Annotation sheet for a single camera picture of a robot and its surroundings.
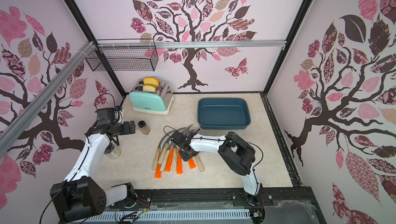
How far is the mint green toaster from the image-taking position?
1.00 m

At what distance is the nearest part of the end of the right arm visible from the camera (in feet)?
2.15

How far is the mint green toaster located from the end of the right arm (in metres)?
0.35
